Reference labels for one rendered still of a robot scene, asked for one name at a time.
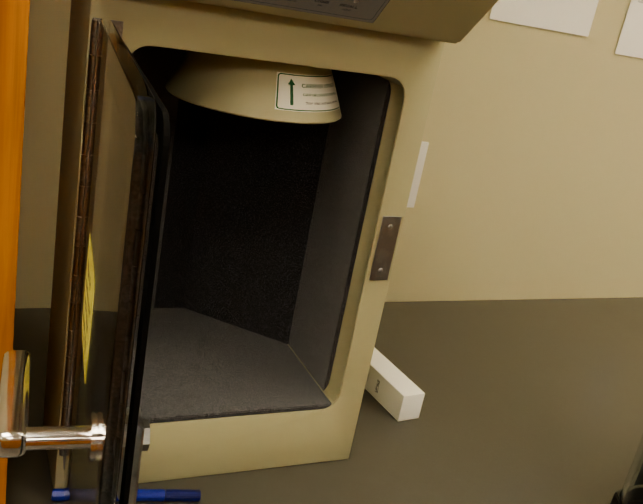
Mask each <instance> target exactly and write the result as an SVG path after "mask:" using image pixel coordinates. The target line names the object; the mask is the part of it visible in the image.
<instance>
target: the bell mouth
mask: <svg viewBox="0 0 643 504"><path fill-rule="evenodd" d="M165 88H166V89H167V91H168V92H169V93H171V94H172V95H174V96H175V97H177V98H179V99H181V100H184V101H186V102H189V103H192V104H195V105H198V106H201V107H204V108H208V109H211V110H215V111H219V112H223V113H228V114H232V115H237V116H242V117H247V118H253V119H259V120H266V121H274V122H283V123H294V124H326V123H332V122H336V121H338V120H339V119H341V117H342V114H341V110H340V105H339V100H338V96H337V91H336V87H335V82H334V78H333V73H332V71H331V69H325V68H317V67H309V66H302V65H294V64H286V63H279V62H271V61H263V60H256V59H248V58H240V57H232V56H225V55H217V54H209V53H202V52H194V51H186V52H185V54H184V55H183V57H182V59H181V60H180V62H179V64H178V65H177V67H176V69H175V70H174V72H173V74H172V75H171V77H170V79H169V80H168V82H167V84H166V85H165Z"/></svg>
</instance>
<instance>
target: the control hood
mask: <svg viewBox="0 0 643 504"><path fill-rule="evenodd" d="M184 1H190V2H196V3H203V4H209V5H215V6H221V7H228V8H234V9H240V10H247V11H253V12H259V13H266V14H272V15H278V16H284V17H291V18H297V19H303V20H310V21H316V22H322V23H328V24H335V25H341V26H347V27H354V28H360V29H366V30H373V31H379V32H385V33H391V34H398V35H404V36H410V37H417V38H423V39H429V40H435V41H442V42H448V43H454V44H456V43H457V42H460V41H461V40H462V39H463V38H464V37H465V36H466V35H467V34H468V33H469V32H470V31H471V30H472V29H473V27H474V26H475V25H476V24H477V23H478V22H479V21H480V20H481V19H482V18H483V17H484V16H485V14H486V13H487V12H488V11H489V10H490V9H491V8H492V7H493V6H494V5H495V4H496V3H497V1H498V0H390V1H389V2H388V4H387V5H386V7H385V8H384V9H383V11H382V12H381V13H380V15H379V16H378V17H377V19H376V20H375V21H374V23H368V22H362V21H356V20H350V19H344V18H338V17H332V16H326V15H320V14H313V13H307V12H301V11H295V10H289V9H283V8H277V7H271V6H265V5H258V4H252V3H246V2H240V1H234V0H184Z"/></svg>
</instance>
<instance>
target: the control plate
mask: <svg viewBox="0 0 643 504"><path fill-rule="evenodd" d="M234 1H240V2H246V3H252V4H258V5H265V6H271V7H277V8H283V9H289V10H295V11H301V12H307V13H313V14H320V15H326V16H332V17H338V18H344V19H350V20H356V21H362V22H368V23H374V21H375V20H376V19H377V17H378V16H379V15H380V13H381V12H382V11H383V9H384V8H385V7H386V5H387V4H388V2H389V1H390V0H359V2H358V3H354V1H352V0H234Z"/></svg>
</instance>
